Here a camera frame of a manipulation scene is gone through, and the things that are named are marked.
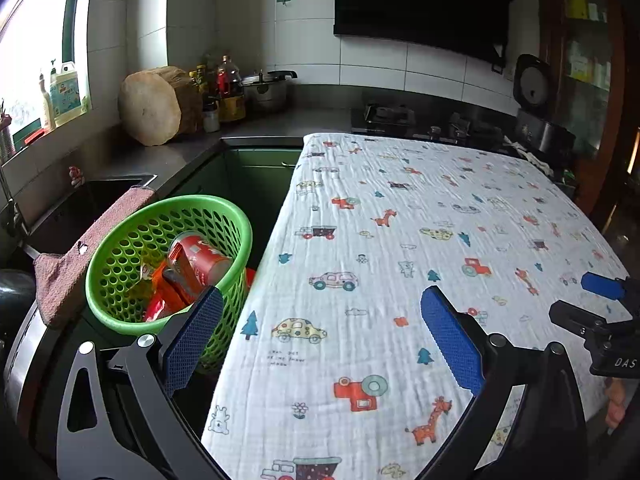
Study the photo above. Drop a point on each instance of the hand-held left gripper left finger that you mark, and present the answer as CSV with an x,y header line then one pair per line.
x,y
192,340

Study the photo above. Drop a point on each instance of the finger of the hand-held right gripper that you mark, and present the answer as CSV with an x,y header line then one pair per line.
x,y
605,285
585,320

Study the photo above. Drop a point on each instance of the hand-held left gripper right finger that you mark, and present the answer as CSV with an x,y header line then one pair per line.
x,y
450,345

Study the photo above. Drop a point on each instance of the orange snack wrapper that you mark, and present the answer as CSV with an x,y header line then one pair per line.
x,y
165,300

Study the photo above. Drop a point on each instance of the yellow snack wrapper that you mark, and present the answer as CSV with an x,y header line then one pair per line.
x,y
145,277

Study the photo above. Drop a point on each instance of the red instant noodle cup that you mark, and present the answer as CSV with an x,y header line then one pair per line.
x,y
205,260

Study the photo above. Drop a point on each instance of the green plastic mesh basket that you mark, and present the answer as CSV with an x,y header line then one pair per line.
x,y
100,305

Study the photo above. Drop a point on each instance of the person's right hand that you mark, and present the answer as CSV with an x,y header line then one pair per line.
x,y
615,402

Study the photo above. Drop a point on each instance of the red plastic object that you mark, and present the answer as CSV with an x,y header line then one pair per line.
x,y
251,285

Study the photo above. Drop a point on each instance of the printed white tablecloth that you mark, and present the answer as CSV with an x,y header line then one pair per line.
x,y
400,260

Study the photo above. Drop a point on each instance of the pink towel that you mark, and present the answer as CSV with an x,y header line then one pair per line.
x,y
75,270

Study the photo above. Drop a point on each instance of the crumpled white cloth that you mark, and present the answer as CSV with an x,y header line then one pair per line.
x,y
535,160

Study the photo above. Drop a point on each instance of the black rice cooker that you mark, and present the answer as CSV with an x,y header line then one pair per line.
x,y
542,130

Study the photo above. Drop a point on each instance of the kitchen sink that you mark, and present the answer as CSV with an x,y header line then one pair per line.
x,y
85,205

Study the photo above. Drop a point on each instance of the wooden glass door cabinet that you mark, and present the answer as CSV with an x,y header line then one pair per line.
x,y
590,85

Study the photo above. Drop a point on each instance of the small red white ornament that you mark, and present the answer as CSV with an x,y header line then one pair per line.
x,y
76,174

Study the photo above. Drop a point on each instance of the steel faucet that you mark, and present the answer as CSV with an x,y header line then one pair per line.
x,y
12,220

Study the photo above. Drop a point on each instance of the small jar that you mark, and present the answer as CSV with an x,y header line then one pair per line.
x,y
210,120

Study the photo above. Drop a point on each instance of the black gas stove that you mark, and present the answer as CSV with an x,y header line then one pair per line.
x,y
390,120

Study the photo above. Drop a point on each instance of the round wooden chopping block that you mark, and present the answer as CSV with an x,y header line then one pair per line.
x,y
147,110

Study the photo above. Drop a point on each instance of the large cooking oil bottle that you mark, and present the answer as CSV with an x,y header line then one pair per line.
x,y
231,95

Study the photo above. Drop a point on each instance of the dark sauce bottle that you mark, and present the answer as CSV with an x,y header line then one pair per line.
x,y
210,85

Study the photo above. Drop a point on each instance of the steel pressure cooker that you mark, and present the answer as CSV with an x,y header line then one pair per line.
x,y
265,92

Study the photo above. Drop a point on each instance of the yellow cap bottle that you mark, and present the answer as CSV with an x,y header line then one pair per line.
x,y
201,80

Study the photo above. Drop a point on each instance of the green red box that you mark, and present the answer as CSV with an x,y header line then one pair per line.
x,y
30,135

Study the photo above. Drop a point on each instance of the white detergent jug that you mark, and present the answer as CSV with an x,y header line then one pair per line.
x,y
65,97

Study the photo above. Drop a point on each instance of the slim white bottle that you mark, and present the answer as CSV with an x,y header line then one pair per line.
x,y
46,105

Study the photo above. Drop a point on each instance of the black range hood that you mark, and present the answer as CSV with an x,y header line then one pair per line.
x,y
425,5

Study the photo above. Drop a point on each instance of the black wall socket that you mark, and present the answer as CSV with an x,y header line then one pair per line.
x,y
497,66

